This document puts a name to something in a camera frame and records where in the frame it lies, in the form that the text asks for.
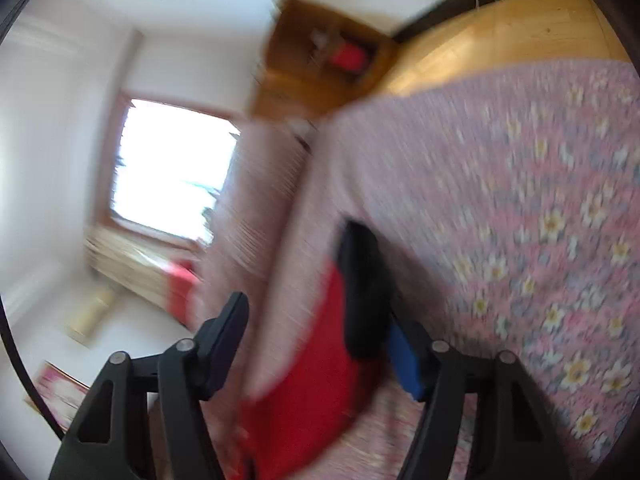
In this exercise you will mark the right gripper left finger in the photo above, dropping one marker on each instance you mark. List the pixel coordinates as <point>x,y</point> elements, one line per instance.
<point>110,436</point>

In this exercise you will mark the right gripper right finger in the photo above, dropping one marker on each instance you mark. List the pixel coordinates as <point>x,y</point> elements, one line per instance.
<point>513,436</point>

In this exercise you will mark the red knit cardigan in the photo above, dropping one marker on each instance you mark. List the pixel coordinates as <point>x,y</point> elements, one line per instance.
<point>335,373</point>

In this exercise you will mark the framed wedding photo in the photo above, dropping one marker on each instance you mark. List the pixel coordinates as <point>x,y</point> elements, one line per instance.
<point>62,393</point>

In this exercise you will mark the cream and red curtain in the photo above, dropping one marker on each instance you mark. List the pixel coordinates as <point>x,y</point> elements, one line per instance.
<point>166,279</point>

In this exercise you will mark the pink floral bed sheet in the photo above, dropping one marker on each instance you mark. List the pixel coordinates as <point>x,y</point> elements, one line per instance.
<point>506,209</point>

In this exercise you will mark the pink rolled duvet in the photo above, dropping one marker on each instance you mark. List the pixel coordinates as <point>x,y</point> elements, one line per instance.
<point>248,223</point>

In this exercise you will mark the wooden framed window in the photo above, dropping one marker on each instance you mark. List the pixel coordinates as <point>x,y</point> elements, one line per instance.
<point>162,168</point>

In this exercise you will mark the wooden bedside shelf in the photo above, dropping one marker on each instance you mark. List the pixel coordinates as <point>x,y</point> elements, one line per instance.
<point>317,60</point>

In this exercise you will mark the white wall air conditioner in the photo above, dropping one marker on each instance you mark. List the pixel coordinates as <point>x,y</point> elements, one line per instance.
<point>84,321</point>

